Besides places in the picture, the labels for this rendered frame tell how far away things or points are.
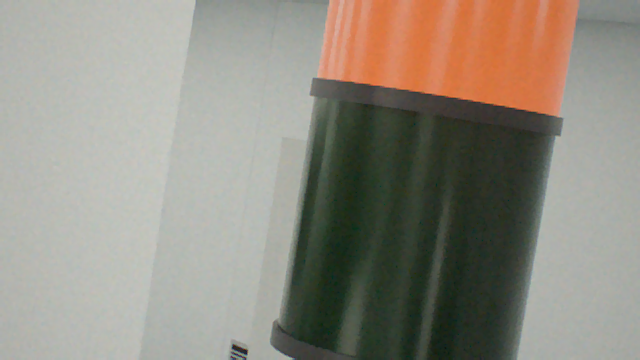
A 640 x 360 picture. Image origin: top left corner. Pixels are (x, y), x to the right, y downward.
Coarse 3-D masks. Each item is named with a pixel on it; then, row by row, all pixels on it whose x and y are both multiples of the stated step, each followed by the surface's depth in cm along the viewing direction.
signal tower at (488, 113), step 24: (312, 96) 26; (336, 96) 24; (360, 96) 24; (384, 96) 23; (408, 96) 23; (432, 96) 23; (480, 120) 23; (504, 120) 23; (528, 120) 24; (552, 120) 24; (288, 336) 25
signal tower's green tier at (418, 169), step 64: (320, 128) 25; (384, 128) 23; (448, 128) 23; (512, 128) 24; (320, 192) 24; (384, 192) 23; (448, 192) 23; (512, 192) 24; (320, 256) 24; (384, 256) 23; (448, 256) 23; (512, 256) 24; (320, 320) 24; (384, 320) 23; (448, 320) 24; (512, 320) 24
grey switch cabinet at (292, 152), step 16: (288, 144) 788; (304, 144) 777; (288, 160) 787; (288, 176) 786; (288, 192) 784; (272, 208) 794; (288, 208) 783; (272, 224) 793; (288, 224) 782; (272, 240) 792; (288, 240) 780; (272, 256) 790; (272, 272) 789; (272, 288) 788; (256, 304) 798; (272, 304) 786; (256, 320) 797; (272, 320) 785; (256, 336) 795; (256, 352) 794; (272, 352) 782
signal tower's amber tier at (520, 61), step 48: (336, 0) 25; (384, 0) 24; (432, 0) 23; (480, 0) 23; (528, 0) 23; (576, 0) 25; (336, 48) 24; (384, 48) 24; (432, 48) 23; (480, 48) 23; (528, 48) 24; (480, 96) 23; (528, 96) 24
